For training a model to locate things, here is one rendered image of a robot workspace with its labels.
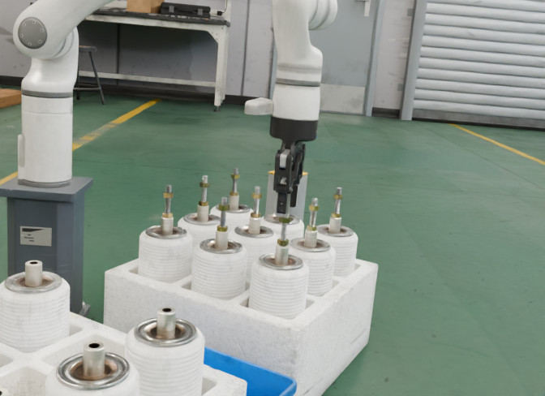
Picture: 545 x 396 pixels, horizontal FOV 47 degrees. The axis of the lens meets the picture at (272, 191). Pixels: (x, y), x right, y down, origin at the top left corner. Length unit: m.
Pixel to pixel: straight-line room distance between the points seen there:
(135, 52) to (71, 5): 5.07
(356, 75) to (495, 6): 1.42
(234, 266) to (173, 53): 5.20
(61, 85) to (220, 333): 0.54
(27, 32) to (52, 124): 0.17
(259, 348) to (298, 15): 0.52
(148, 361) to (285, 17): 0.52
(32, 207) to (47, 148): 0.11
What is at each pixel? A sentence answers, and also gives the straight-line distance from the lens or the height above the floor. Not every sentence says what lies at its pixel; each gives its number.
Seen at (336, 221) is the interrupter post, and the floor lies 0.27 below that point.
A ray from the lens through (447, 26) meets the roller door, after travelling 6.34.
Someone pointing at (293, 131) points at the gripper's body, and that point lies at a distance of 0.97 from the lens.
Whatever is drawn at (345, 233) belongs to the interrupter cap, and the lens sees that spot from 1.25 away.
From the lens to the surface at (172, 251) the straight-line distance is 1.13.
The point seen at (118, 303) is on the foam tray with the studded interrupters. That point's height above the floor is 0.13.
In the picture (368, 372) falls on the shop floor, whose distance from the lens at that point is 1.29.
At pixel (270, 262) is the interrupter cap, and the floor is 0.25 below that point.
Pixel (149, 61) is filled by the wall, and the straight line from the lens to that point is 6.24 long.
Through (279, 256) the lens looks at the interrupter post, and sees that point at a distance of 1.04.
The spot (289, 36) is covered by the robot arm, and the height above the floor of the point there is 0.62.
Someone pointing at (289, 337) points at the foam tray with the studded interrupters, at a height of 0.16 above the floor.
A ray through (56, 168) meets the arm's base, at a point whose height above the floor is 0.34.
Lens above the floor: 0.60
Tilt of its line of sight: 13 degrees down
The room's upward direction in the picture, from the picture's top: 5 degrees clockwise
